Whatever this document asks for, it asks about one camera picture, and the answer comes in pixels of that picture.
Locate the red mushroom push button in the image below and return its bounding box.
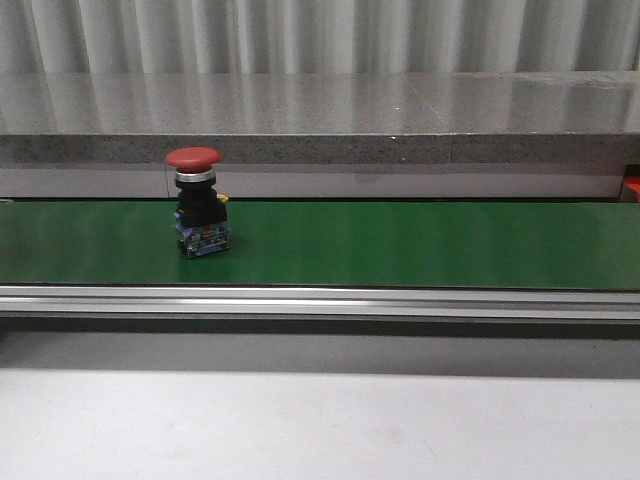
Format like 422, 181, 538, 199
165, 146, 229, 259

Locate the aluminium conveyor side rail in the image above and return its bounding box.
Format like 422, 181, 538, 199
1, 285, 639, 324

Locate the green conveyor belt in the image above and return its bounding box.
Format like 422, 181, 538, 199
1, 199, 639, 290

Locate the red box at right edge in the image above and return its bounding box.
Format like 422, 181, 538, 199
619, 175, 640, 204

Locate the grey stone counter slab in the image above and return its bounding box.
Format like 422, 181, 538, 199
1, 72, 639, 199

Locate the white pleated curtain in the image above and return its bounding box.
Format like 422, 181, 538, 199
1, 1, 639, 74

